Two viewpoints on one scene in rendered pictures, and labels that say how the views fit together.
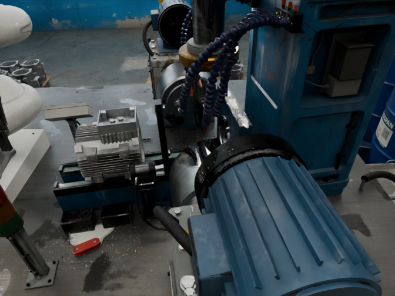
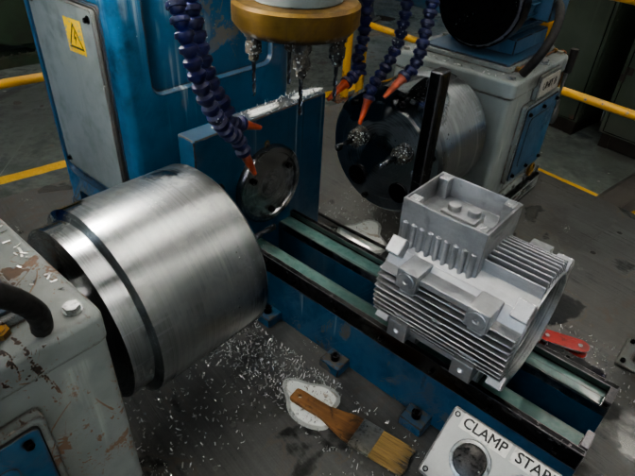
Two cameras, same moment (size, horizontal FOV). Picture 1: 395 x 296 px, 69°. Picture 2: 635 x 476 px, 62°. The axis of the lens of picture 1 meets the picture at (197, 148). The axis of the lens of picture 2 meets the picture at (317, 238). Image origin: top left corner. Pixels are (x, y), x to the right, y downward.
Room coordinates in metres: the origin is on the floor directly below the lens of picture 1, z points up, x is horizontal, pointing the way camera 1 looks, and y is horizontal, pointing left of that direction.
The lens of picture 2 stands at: (1.35, 0.56, 1.50)
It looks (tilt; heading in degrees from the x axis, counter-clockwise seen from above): 36 degrees down; 228
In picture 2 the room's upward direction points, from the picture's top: 4 degrees clockwise
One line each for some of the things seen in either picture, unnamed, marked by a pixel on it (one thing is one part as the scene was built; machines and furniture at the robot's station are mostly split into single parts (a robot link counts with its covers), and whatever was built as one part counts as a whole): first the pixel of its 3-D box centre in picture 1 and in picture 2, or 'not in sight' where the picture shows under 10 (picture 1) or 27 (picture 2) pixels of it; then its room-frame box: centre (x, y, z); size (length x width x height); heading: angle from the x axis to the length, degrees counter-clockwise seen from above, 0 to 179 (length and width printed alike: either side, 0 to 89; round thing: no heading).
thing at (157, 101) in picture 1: (162, 140); (427, 148); (0.70, 0.10, 1.12); 0.04 x 0.03 x 0.26; 98
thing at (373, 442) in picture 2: not in sight; (348, 426); (0.98, 0.26, 0.80); 0.21 x 0.05 x 0.01; 106
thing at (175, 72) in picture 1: (185, 89); (118, 295); (1.20, 0.04, 1.04); 0.37 x 0.25 x 0.25; 8
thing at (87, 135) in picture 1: (112, 149); (469, 290); (0.81, 0.29, 1.01); 0.20 x 0.19 x 0.19; 98
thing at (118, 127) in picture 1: (119, 125); (457, 223); (0.82, 0.26, 1.11); 0.12 x 0.11 x 0.07; 98
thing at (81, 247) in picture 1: (86, 246); (562, 343); (0.56, 0.37, 0.81); 0.09 x 0.03 x 0.02; 116
